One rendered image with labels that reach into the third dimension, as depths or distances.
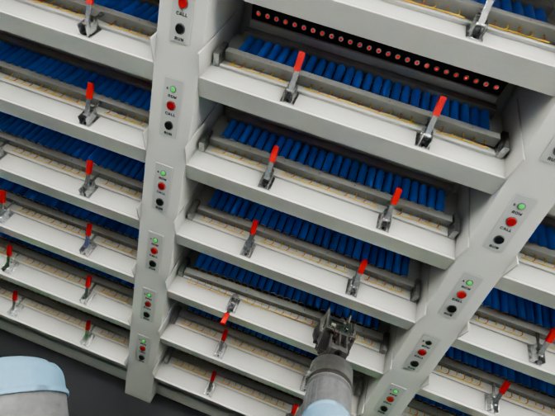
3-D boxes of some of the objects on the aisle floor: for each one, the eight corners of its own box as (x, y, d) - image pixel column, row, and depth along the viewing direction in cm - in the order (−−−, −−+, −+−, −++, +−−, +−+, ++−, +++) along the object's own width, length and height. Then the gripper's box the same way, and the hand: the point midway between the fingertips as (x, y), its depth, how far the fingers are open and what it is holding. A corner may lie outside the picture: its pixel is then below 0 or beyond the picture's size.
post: (348, 486, 122) (965, -361, 37) (320, 475, 123) (860, -380, 37) (353, 427, 139) (778, -240, 54) (328, 418, 140) (709, -256, 55)
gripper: (363, 361, 79) (363, 303, 98) (315, 342, 80) (324, 288, 99) (349, 390, 82) (352, 328, 102) (302, 371, 83) (313, 314, 103)
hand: (334, 319), depth 100 cm, fingers open, 3 cm apart
